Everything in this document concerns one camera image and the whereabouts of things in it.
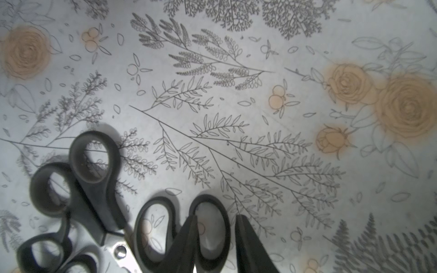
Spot floral table mat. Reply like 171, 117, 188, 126
1, 1, 437, 273

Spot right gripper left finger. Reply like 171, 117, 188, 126
157, 215, 198, 273

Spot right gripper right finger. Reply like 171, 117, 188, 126
235, 215, 279, 273

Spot small black scissors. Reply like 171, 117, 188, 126
133, 194, 231, 273
17, 217, 97, 273

